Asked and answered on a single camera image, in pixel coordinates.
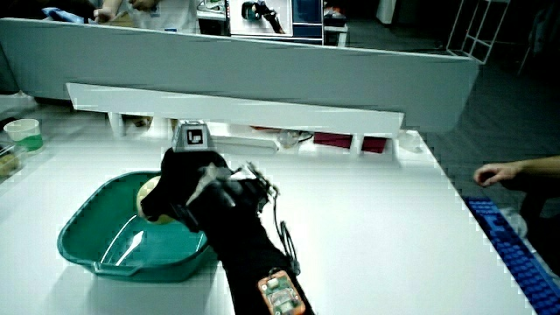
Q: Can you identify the white partition panel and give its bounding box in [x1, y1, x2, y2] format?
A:
[0, 17, 480, 134]

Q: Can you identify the clear food container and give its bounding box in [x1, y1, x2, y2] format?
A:
[0, 143, 24, 179]

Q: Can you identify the white metal rack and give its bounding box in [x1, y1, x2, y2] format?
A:
[445, 0, 512, 66]

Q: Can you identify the person's right hand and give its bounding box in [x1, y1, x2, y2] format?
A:
[138, 120, 281, 233]

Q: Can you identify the another person's forearm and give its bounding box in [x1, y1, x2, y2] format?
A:
[518, 155, 560, 180]

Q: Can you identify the green plastic basin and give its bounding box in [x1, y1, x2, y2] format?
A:
[56, 170, 219, 284]

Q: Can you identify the person's right forearm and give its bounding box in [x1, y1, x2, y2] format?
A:
[199, 205, 316, 315]

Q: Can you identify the orange circuit board module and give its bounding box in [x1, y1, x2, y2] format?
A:
[257, 269, 307, 315]

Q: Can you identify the white desktop shelf riser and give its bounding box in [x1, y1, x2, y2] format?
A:
[65, 82, 406, 158]

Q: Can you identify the white and green cup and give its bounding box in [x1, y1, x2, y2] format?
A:
[3, 118, 45, 153]

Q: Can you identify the computer monitor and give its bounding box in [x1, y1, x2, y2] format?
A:
[226, 0, 326, 46]

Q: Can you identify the blue keyboard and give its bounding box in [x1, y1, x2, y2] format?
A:
[462, 196, 560, 315]

